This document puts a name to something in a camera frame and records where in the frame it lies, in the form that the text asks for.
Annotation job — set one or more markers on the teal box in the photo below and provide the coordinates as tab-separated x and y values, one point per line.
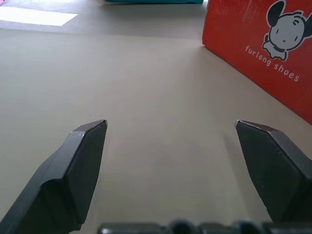
153	1

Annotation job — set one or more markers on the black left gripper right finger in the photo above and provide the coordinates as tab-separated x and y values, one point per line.
278	170

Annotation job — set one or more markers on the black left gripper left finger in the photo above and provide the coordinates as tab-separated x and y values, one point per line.
61	175

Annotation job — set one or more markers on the red shoe box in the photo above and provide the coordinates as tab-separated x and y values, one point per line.
263	44

